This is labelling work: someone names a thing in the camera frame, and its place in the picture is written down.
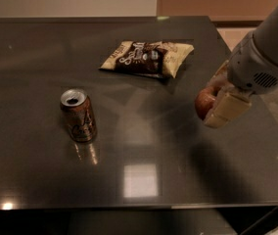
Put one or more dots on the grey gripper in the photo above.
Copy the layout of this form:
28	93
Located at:
251	69

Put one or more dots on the red apple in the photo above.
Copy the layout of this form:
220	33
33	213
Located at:
205	100

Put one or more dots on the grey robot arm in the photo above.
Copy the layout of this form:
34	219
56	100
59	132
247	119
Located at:
266	39

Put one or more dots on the brown chip bag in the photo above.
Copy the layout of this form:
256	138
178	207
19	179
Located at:
157	59

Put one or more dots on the orange soda can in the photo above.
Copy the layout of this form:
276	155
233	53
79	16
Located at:
77	110

